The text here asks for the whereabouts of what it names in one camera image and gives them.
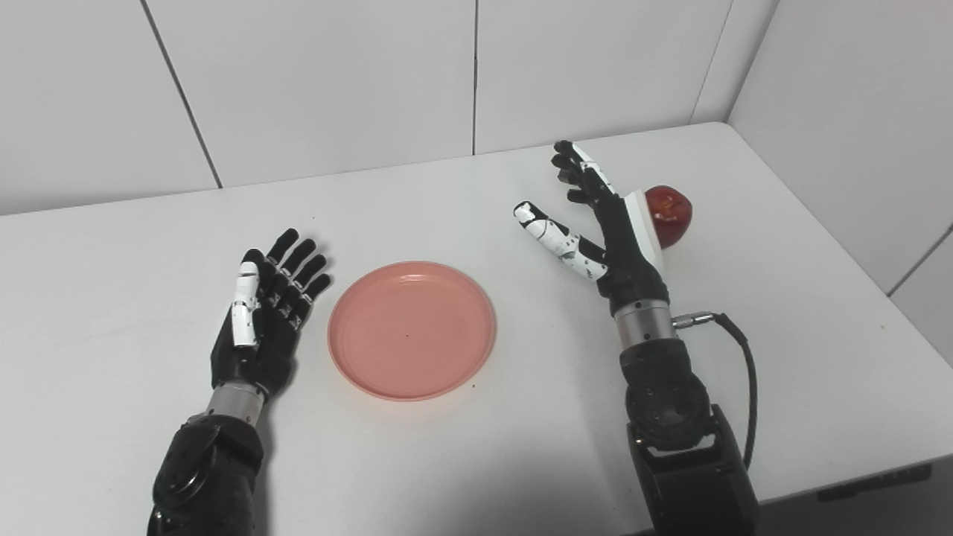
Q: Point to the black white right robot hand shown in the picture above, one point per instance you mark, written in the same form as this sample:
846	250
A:
629	260

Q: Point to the red apple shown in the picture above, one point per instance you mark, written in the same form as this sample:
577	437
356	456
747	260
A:
674	212

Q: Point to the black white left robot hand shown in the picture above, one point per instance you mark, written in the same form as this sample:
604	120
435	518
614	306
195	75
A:
268	335

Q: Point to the pink round plate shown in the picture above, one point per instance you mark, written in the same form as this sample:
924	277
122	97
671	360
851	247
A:
413	331

